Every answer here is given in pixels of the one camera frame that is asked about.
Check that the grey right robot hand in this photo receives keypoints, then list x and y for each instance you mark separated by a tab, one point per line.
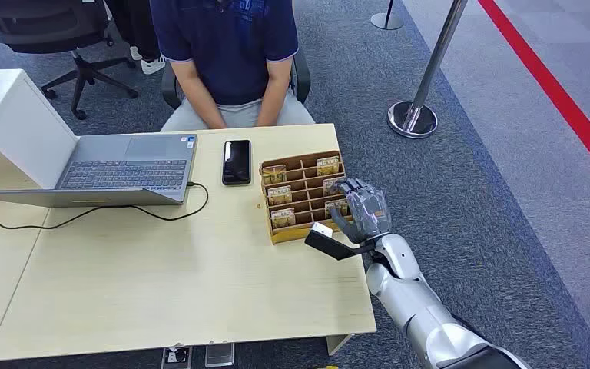
366	211

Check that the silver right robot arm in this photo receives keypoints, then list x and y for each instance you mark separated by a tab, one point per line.
417	305

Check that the person's left forearm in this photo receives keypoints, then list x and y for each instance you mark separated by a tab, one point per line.
273	91

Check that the person's right forearm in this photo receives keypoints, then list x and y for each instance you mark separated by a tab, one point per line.
198	97

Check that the gold hotel card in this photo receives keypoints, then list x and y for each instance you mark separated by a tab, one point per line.
283	218
274	174
327	166
279	195
338	209
329	183

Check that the cardboard card holder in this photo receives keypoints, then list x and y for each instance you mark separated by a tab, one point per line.
302	196

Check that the seated person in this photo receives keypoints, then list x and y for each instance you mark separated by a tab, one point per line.
229	51

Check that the standing person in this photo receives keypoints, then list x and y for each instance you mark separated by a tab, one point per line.
140	30

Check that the table leg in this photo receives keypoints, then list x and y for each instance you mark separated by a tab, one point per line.
339	344

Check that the black smartphone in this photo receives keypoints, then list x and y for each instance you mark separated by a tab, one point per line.
236	162

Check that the grey floor box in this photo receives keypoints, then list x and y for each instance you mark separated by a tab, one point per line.
219	355

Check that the red floor tape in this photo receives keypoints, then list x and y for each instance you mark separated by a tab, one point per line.
554	91

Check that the floor power socket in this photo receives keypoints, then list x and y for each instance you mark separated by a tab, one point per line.
177	356

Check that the grey laptop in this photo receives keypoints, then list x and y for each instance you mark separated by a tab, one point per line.
122	173

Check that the white box stand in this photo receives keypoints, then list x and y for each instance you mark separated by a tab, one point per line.
25	122

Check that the empty black office chair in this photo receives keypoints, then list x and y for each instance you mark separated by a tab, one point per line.
45	25

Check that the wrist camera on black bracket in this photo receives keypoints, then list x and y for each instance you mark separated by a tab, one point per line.
331	245

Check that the chrome stanchion post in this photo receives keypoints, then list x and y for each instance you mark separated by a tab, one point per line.
386	20
430	71

